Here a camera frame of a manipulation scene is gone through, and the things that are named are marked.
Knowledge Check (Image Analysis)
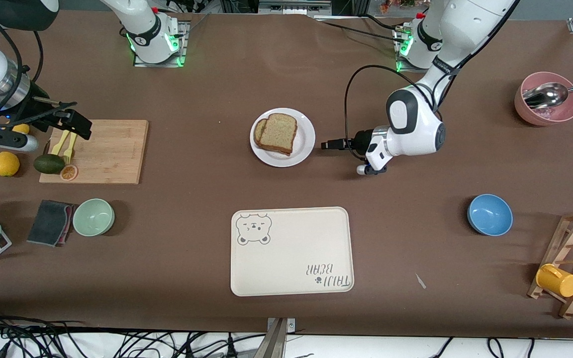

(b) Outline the white round plate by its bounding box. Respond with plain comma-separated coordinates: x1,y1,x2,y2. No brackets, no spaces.
250,108,316,168

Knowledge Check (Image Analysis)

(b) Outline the plain brown bread slice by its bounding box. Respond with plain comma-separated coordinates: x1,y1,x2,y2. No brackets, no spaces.
258,113,298,156

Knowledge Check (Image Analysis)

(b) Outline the yellow plastic fork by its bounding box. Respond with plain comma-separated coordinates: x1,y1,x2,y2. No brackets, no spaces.
64,132,78,165

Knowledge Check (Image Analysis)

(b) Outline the yellow plastic knife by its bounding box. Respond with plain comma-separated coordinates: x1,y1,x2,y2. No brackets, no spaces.
50,130,71,156

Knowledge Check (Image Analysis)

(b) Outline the wooden cutting board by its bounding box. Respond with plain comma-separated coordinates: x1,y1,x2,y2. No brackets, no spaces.
39,119,149,185

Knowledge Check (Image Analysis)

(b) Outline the dark green avocado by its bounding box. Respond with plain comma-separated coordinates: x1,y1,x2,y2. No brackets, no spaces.
33,154,66,175

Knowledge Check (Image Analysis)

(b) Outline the round yellow orange fruit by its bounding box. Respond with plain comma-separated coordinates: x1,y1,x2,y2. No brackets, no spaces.
0,151,20,177

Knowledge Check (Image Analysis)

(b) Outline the bread slice under egg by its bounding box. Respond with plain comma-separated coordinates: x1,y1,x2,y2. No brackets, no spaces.
254,118,269,146

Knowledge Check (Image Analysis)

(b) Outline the pale green bowl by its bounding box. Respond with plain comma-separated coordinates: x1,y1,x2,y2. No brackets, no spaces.
72,198,115,237

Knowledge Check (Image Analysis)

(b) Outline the dark grey cloth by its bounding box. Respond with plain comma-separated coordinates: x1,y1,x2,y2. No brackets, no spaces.
27,200,71,247

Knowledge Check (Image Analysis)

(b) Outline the cream bear print tray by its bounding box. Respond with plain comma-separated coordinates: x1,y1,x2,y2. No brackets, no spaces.
230,206,355,297

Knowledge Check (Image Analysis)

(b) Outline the blue bowl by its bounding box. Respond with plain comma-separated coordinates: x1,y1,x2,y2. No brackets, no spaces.
467,194,513,236

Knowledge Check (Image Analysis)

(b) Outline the pink ribbed bowl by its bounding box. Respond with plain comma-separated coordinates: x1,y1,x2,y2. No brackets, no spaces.
514,72,573,126

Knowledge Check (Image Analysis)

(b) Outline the metal spoon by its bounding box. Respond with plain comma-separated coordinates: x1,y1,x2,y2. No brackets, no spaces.
523,80,573,109

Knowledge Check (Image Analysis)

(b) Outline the aluminium beam below table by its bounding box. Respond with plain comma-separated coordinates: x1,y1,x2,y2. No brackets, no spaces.
255,318,287,358

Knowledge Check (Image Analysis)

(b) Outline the wooden peg drying rack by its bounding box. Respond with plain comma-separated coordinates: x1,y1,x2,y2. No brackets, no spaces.
527,210,573,319

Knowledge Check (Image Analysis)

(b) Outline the yellow plastic mug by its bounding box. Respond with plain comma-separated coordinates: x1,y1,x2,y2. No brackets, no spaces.
536,264,573,298

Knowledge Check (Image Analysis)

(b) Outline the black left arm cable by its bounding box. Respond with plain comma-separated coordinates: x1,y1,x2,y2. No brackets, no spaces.
344,0,521,162

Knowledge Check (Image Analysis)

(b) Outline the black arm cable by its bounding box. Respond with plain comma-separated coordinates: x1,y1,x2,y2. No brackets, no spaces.
344,0,521,162
0,15,76,125

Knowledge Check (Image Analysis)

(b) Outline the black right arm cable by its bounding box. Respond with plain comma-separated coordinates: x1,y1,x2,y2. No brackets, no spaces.
0,15,76,125

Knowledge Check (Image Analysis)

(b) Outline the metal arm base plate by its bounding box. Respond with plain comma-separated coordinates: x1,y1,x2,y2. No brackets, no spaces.
393,27,449,74
132,20,190,68

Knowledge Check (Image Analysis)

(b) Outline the black cable on table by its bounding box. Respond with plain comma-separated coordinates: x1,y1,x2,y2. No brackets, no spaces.
316,14,406,45

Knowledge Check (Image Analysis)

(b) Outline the grey metal frame beam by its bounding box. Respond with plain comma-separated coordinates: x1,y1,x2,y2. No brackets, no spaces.
259,0,332,15

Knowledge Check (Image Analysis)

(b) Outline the small metal table bracket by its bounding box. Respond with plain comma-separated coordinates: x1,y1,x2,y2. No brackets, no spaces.
267,318,295,333

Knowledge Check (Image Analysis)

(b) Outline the black floor cable tangle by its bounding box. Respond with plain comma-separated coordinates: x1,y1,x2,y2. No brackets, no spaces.
0,306,267,358

